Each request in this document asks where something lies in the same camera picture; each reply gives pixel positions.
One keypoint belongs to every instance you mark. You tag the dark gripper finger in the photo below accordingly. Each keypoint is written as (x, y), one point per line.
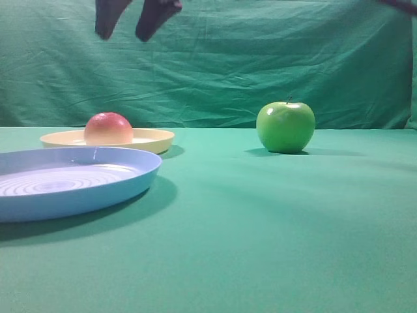
(154, 14)
(107, 14)

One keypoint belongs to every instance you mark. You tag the yellow bread bun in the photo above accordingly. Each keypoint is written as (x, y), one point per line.
(108, 128)

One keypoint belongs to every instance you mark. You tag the yellow plate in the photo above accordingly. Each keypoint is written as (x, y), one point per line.
(148, 139)

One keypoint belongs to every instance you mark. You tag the blue plate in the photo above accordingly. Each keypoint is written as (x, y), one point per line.
(43, 184)

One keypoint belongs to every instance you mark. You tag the green backdrop cloth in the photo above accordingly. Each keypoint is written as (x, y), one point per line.
(215, 64)

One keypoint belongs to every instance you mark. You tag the green apple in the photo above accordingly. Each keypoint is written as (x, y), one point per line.
(285, 126)

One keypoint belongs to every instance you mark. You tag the green tablecloth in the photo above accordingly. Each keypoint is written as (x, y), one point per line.
(229, 227)

